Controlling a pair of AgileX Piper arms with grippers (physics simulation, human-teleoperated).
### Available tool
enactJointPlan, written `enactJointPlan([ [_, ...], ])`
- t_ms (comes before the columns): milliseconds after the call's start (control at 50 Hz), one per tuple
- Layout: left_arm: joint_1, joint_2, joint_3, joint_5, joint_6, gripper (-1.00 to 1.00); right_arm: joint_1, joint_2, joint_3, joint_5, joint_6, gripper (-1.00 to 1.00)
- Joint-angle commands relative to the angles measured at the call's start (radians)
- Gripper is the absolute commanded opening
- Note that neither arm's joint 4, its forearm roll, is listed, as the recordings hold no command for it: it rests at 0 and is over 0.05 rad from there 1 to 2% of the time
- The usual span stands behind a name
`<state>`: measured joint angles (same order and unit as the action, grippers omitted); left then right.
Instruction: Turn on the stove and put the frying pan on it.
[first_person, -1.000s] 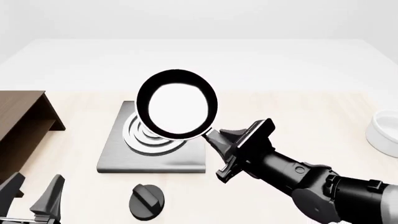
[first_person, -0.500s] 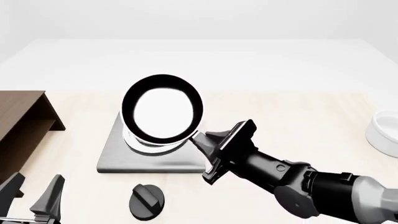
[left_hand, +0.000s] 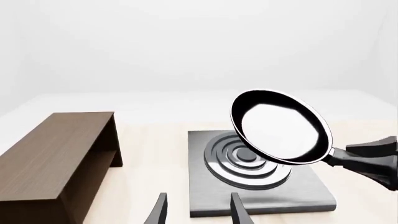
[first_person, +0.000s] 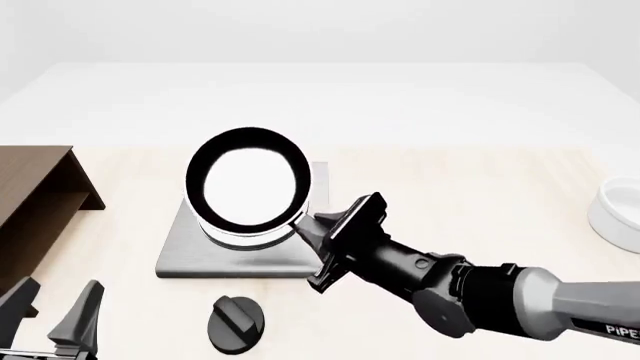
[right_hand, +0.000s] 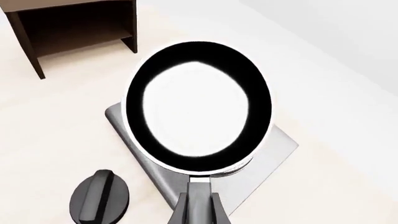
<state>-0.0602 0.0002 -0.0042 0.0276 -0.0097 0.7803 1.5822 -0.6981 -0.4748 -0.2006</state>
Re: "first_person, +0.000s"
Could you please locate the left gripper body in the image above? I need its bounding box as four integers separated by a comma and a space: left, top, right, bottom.
0, 346, 97, 360

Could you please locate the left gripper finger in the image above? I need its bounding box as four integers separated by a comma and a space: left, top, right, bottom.
46, 279, 106, 354
0, 276, 42, 354

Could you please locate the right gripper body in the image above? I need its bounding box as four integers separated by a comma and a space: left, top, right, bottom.
306, 191, 390, 294

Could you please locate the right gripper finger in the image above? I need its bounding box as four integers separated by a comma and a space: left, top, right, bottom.
312, 207, 354, 231
293, 216, 334, 266

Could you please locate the black frying pan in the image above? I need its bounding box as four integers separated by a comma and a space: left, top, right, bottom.
184, 126, 316, 252

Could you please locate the flat grey stove plate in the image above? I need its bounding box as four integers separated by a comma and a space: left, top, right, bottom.
155, 160, 332, 280

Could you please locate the round black stove knob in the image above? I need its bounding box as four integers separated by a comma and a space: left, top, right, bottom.
207, 294, 266, 354

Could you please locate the dark brown wooden shelf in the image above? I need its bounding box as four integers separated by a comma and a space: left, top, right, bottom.
0, 144, 107, 297

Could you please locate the white ceramic bowl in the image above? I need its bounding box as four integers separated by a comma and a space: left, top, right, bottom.
587, 175, 640, 257

